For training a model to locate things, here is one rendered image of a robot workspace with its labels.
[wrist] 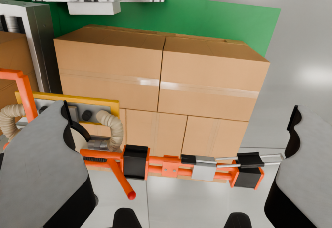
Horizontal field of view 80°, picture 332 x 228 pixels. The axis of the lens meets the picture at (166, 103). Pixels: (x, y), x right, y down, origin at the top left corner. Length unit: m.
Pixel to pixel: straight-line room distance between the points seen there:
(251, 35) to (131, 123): 1.13
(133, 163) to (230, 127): 0.89
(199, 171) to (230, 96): 0.70
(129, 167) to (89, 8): 0.49
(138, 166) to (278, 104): 1.66
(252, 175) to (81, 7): 0.71
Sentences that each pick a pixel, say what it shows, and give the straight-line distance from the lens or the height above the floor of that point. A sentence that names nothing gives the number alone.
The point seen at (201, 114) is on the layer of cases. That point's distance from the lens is 1.30.
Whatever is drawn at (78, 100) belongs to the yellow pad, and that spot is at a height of 1.07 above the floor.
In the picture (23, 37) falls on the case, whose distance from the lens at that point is 1.30.
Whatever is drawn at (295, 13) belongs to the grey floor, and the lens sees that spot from 1.86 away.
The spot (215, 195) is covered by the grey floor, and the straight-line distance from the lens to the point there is 2.81.
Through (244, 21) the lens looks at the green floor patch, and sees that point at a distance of 1.72.
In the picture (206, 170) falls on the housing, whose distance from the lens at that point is 0.66.
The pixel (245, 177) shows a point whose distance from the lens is 0.69.
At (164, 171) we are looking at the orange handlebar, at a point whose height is 1.19.
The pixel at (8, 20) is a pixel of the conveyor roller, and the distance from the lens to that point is 1.39.
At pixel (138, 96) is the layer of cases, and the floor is 0.54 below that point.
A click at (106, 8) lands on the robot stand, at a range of 0.67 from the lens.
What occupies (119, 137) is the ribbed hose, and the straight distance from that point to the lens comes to 0.67.
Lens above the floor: 1.63
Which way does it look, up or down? 61 degrees down
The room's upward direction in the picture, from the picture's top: 175 degrees counter-clockwise
